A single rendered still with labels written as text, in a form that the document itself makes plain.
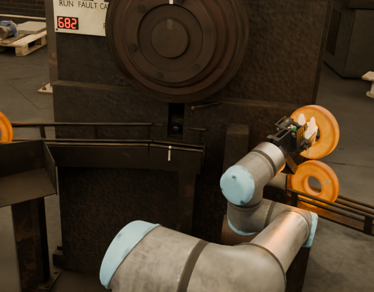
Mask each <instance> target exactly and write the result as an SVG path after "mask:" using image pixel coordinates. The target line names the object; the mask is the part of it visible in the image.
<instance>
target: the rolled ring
mask: <svg viewBox="0 0 374 292"><path fill-rule="evenodd" d="M0 130H1V133H2V137H1V140H0V142H12V138H13V129H12V125H11V123H10V121H9V120H8V118H7V117H6V116H5V115H4V114H3V113H2V112H1V111H0Z"/></svg>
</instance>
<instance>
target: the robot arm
mask: <svg viewBox="0 0 374 292"><path fill-rule="evenodd" d="M282 120H283V122H282V123H281V124H280V125H278V123H280V122H281V121H282ZM317 129H318V127H317V125H316V123H315V119H314V117H312V118H311V120H310V122H306V121H305V117H304V115H303V114H300V115H299V117H298V121H297V122H294V119H292V118H287V119H286V116H284V117H283V118H282V119H280V120H279V121H278V122H277V123H276V124H274V132H275V135H274V136H272V135H268V136H267V137H266V139H267V142H262V143H260V144H259V145H258V146H256V147H255V148H254V149H253V150H252V151H251V152H249V153H248V154H246V156H245V157H243V158H242V159H241V160H239V161H238V162H237V163H236V164H235V165H233V166H232V167H230V168H228V169H227V171H226V172H225V173H224V174H223V175H222V177H221V180H220V186H221V190H222V193H223V194H224V196H225V197H226V199H227V200H228V209H227V218H228V224H229V226H230V227H231V229H232V230H234V231H235V232H236V233H238V234H241V235H252V234H254V233H256V232H259V233H260V234H259V235H257V236H256V237H255V238H254V239H253V240H252V241H250V242H249V243H240V244H237V245H234V246H225V245H220V244H216V243H210V242H207V241H205V240H202V239H199V238H196V237H193V236H190V235H187V234H184V233H180V232H177V231H174V230H172V229H168V228H165V227H162V226H161V225H160V224H152V223H149V222H145V221H133V222H131V223H129V224H127V225H126V226H125V227H124V228H123V229H122V230H121V231H120V232H119V233H118V234H117V235H116V237H115V238H114V240H113V241H112V243H111V244H110V246H109V248H108V250H107V252H106V254H105V256H104V259H103V261H102V264H101V269H100V281H101V284H102V285H103V286H105V288H106V289H112V292H285V288H286V275H285V273H286V271H287V270H288V268H289V266H290V264H291V263H292V261H293V260H294V258H295V256H296V255H297V253H298V251H299V249H300V248H301V246H302V247H310V246H311V244H312V242H313V238H314V234H315V231H316V226H317V220H318V215H317V214H316V213H313V212H311V211H310V210H303V209H299V208H297V207H293V206H289V205H285V204H282V203H278V202H274V201H272V200H268V199H264V198H262V195H263V187H264V186H265V185H266V184H267V183H268V182H269V181H270V180H271V179H273V178H274V177H275V176H276V175H277V174H279V172H280V171H284V172H286V173H288V174H293V175H295V173H296V171H297V169H298V167H297V165H296V164H295V162H294V161H293V160H292V158H291V157H290V156H291V155H292V154H294V155H296V154H301V152H303V151H304V150H305V151H307V149H308V148H310V147H311V146H312V145H313V144H314V142H315V139H316V134H317Z"/></svg>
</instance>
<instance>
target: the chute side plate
mask: <svg viewBox="0 0 374 292"><path fill-rule="evenodd" d="M47 147H48V149H49V151H50V153H51V155H52V157H53V159H54V161H55V163H56V167H107V168H138V169H157V170H166V171H175V172H179V169H180V165H187V166H196V174H199V175H200V166H201V153H198V152H188V151H179V150H173V149H164V148H154V147H149V152H148V147H99V146H47ZM168 151H170V160H168Z"/></svg>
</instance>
